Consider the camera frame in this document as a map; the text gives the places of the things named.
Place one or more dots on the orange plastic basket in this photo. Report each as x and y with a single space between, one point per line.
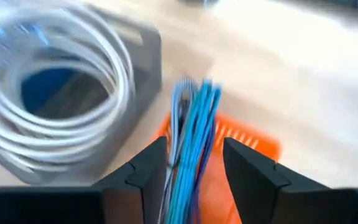
259 146

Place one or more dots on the blue plastic basket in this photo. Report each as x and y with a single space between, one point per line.
42 87

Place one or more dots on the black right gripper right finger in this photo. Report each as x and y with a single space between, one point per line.
259 186

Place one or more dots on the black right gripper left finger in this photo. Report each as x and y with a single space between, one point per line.
138 193

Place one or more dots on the grey plastic tray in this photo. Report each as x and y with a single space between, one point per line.
148 62

